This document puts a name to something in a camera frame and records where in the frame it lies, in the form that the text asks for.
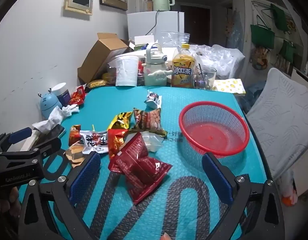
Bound grey leaf pattern cushion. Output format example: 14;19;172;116
245;67;308;178

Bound cardboard box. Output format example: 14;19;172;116
77;32;131;84

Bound clear plastic bags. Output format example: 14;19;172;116
191;44;246;80

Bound green kettle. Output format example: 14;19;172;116
151;0;175;12

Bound clear plastic packet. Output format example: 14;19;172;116
141;132;164;152

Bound black kettle cable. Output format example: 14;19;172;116
146;10;159;36

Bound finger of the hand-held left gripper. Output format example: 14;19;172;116
1;137;69;180
0;127;33;154

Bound small brown red snack packet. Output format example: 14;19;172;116
69;124;82;146

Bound gold black snack packet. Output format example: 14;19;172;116
107;111;133;130

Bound red orange snack packet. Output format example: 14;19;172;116
108;129;129;158

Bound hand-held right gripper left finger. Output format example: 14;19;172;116
18;151;112;240

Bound small green bag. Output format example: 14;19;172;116
279;40;297;64

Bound small white snack packet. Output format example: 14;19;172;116
144;90;162;109

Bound yellow snack bag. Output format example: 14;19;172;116
86;79;109;88

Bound person's left hand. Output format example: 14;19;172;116
0;186;19;220

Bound dark blue jar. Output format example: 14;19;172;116
53;82;71;107

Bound clear zip bag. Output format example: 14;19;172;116
160;31;191;49

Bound wall intercom panel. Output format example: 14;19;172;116
64;0;94;16

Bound dark wooden door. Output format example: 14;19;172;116
180;5;211;45

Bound paper towel roll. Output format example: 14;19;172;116
108;55;139;87

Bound red plastic basket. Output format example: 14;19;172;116
179;101;250;158

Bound brown peanut snack packet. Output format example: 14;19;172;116
129;108;167;137

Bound blue humidifier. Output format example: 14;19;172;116
37;92;62;120

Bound white cartoon water bottle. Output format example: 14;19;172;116
142;43;173;87

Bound white fridge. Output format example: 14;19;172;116
127;11;185;43

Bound orange white toy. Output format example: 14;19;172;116
280;170;298;207

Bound yellow smiley napkin pack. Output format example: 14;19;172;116
213;78;246;95

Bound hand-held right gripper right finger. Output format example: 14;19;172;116
200;152;287;240

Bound crumpled white tissue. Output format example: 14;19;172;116
31;104;80;132

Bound orange cake packet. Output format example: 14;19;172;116
65;144;88;169

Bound glass cup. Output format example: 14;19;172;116
193;65;217;90

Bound iced tea bottle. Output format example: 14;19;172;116
171;44;196;88

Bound black phone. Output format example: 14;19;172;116
34;124;66;150

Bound white carton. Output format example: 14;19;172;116
134;35;156;46

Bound red snack bag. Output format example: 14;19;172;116
68;85;87;105

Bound large green bag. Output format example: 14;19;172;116
250;15;276;49

